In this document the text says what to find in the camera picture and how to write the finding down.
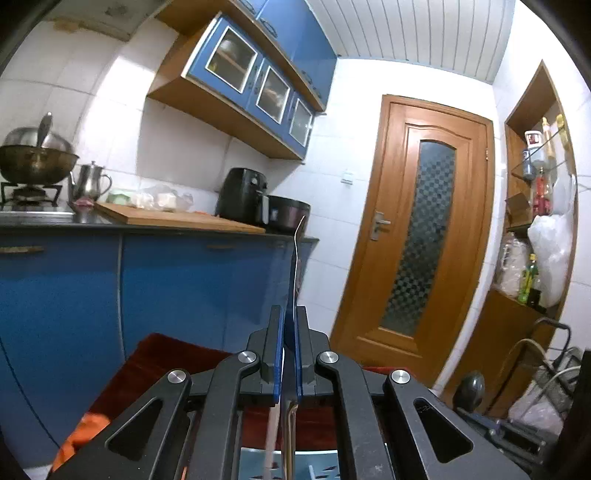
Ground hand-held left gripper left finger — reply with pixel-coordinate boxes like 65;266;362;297
48;305;283;480

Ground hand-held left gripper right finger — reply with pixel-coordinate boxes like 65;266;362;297
295;305;532;480

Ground light blue utensil holder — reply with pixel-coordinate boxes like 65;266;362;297
239;448;340;480

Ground white chopstick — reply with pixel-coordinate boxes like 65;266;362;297
264;404;280;480

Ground blue base cabinets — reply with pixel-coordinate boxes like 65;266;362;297
0;226;319;467

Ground red printed blanket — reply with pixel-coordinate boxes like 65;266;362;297
51;333;409;480

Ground dark rice cooker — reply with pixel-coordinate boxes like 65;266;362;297
267;195;311;234

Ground black air fryer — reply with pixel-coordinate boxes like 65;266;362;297
216;167;271;227

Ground wooden cutting board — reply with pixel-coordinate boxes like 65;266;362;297
95;202;266;234

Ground dark round knob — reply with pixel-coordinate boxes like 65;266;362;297
455;373;485;411

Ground clear plastic food bag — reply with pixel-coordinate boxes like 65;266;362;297
131;184;192;213

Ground wooden door with glass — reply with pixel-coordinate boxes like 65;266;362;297
330;95;495;388

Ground clear bag of noodles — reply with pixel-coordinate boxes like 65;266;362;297
496;233;532;296

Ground green glass bottle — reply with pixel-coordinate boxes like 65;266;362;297
518;253;541;305

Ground small metal cup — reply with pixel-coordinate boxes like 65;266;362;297
73;198;97;224

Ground metal kettle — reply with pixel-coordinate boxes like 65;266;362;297
69;161;113;204

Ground brown cardboard box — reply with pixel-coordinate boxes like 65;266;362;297
505;191;532;227

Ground white plastic bag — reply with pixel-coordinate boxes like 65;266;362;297
527;173;578;309

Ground red sauce bottle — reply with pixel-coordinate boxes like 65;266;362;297
531;168;553;217

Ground gas stove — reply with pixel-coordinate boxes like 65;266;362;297
0;182;77;217

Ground metal wok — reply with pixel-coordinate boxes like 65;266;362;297
0;144;80;184

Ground blue upper cabinets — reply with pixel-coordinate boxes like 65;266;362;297
154;0;338;112

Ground metal wok lid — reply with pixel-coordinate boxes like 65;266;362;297
2;113;74;153

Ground wooden alcove shelf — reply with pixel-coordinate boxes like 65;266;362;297
443;60;580;416

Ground range hood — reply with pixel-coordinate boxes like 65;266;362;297
51;0;153;42

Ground metal door handle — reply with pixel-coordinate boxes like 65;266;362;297
369;210;391;241

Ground beige hose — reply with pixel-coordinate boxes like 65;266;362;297
496;339;550;393

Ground blue glass-door wall cabinet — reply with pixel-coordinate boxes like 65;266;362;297
147;11;326;161

